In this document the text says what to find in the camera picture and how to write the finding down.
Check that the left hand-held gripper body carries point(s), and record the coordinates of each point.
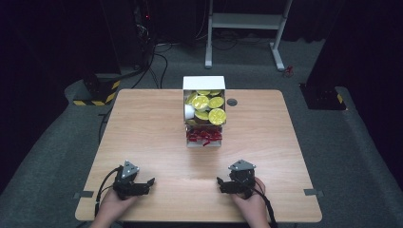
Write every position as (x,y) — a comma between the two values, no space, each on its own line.
(126,185)

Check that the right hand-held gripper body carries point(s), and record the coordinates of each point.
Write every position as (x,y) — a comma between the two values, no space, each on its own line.
(242,180)

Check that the person's left hand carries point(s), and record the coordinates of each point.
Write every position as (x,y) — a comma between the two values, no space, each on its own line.
(112,205)

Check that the person's right hand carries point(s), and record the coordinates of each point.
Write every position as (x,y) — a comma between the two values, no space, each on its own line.
(250,205)

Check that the grey tape piece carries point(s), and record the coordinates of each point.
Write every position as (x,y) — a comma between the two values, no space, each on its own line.
(84,194)
(313,192)

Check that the pile of red packets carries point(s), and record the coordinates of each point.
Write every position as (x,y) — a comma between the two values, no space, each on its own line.
(204,135)

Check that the pile of yellow-lidded capsules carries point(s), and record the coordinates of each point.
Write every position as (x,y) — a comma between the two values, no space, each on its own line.
(206,106)

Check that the white capsule cup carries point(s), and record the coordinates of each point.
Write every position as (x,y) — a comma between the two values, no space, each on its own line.
(189,111)

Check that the grey round table grommet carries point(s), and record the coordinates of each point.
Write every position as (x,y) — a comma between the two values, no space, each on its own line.
(232,102)

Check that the yellow-black striped stand base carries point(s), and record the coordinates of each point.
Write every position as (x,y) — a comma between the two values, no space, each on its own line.
(101,91)

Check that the white dispenser box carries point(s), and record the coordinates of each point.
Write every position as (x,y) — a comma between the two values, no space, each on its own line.
(203,83)

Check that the black stand base yellow mark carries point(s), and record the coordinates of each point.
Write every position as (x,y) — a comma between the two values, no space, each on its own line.
(321,98)

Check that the small red floor object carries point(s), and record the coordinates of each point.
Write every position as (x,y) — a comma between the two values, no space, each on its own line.
(288,71)

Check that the dark equipment rack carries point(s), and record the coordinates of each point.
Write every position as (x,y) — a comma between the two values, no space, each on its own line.
(142,31)

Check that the white metal stand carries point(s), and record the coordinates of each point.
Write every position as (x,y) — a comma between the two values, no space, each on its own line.
(245,21)

